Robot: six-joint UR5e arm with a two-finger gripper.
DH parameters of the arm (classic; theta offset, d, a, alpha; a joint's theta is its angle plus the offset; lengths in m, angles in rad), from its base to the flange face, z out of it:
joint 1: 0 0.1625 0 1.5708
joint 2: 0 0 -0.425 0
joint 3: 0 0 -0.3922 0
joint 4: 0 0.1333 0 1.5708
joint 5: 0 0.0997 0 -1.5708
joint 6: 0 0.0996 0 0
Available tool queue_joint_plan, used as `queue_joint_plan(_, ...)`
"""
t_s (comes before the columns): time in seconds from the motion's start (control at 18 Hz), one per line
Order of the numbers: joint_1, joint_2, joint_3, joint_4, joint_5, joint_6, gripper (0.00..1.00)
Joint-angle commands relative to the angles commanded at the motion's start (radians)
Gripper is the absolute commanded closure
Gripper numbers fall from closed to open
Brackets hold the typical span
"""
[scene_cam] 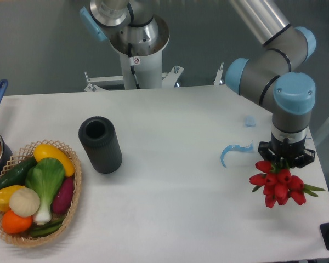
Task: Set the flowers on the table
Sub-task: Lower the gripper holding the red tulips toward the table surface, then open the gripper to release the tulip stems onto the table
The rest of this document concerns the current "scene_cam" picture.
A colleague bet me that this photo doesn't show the green bean pods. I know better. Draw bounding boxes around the green bean pods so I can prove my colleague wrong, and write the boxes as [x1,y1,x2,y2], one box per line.
[29,218,64,238]

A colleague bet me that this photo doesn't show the yellow bell pepper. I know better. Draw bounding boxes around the yellow bell pepper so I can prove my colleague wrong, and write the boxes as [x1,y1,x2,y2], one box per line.
[0,185,25,212]

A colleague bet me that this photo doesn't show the curved blue tape strip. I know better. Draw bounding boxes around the curved blue tape strip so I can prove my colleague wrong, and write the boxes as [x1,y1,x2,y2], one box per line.
[220,142,254,168]

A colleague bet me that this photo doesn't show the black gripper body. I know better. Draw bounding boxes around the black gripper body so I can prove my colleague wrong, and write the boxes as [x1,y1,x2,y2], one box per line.
[258,138,316,168]

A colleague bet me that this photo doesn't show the red tulip bouquet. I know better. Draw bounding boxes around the red tulip bouquet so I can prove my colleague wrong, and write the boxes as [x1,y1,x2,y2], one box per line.
[249,160,324,208]

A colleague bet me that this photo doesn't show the dark grey ribbed vase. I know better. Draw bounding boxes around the dark grey ribbed vase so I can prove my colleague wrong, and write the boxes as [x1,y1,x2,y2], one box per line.
[78,116,122,174]

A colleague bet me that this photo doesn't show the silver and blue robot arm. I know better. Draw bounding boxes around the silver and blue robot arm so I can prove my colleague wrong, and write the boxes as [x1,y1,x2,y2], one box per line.
[80,1,316,168]

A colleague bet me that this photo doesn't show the orange fruit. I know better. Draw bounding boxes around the orange fruit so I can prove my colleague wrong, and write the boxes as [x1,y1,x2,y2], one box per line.
[2,210,32,234]

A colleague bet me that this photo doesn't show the white metal base frame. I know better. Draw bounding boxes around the white metal base frame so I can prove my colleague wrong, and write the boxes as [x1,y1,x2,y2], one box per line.
[84,62,225,92]

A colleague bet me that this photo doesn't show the small blue tape piece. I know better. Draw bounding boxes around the small blue tape piece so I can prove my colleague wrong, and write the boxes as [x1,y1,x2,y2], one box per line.
[244,116,256,127]

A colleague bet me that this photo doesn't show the purple sweet potato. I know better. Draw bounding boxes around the purple sweet potato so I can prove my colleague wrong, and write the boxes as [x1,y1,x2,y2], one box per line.
[52,178,74,214]

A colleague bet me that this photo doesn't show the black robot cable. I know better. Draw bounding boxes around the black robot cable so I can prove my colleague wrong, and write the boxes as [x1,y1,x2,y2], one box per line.
[127,43,141,89]

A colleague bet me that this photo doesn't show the dark green cucumber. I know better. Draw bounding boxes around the dark green cucumber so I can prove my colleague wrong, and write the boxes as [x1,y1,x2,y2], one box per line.
[0,157,37,190]

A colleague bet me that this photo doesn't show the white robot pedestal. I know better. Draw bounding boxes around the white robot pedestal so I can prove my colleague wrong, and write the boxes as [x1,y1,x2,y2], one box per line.
[110,15,169,90]

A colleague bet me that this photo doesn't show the green bok choy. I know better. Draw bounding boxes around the green bok choy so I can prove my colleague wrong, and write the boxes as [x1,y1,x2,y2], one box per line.
[25,158,65,226]

